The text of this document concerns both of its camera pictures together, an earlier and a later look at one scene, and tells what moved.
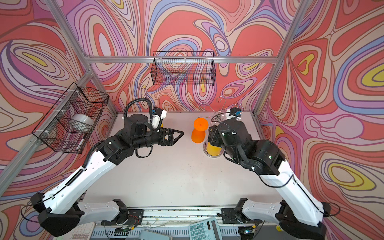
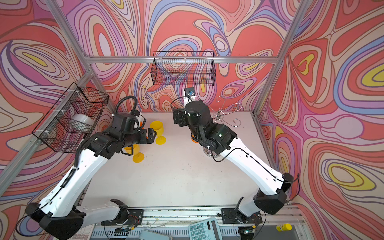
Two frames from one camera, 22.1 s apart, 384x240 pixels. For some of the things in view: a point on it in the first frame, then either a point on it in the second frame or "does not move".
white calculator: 84,231 does not move
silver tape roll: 82,122 does not move
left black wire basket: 69,125 does not move
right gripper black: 214,136 to 179,116
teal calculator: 208,229 does not move
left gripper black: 170,142 to 143,132
